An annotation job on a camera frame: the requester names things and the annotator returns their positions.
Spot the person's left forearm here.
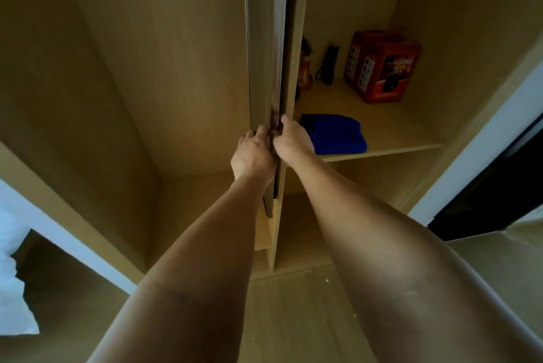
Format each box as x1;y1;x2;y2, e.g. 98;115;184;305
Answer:
87;176;277;363

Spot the light wooden wardrobe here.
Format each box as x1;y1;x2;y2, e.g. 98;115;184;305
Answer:
0;0;543;285

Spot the person's right hand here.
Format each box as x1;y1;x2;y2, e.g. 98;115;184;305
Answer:
272;114;316;168

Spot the person's right forearm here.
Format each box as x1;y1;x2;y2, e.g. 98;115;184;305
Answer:
288;150;543;363

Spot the tall framed mirror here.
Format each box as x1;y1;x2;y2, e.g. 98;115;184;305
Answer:
243;0;291;219

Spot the amber bottle with black cap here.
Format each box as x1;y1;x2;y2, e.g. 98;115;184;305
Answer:
296;35;314;92

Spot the black pouch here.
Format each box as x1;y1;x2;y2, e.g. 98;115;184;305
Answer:
316;43;340;86

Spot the red cardboard box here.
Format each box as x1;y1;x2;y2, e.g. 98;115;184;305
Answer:
343;30;422;104

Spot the blue microfibre cloth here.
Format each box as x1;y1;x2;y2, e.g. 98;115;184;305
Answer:
300;113;368;155

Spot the person's left hand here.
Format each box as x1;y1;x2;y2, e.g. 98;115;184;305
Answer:
230;125;277;188

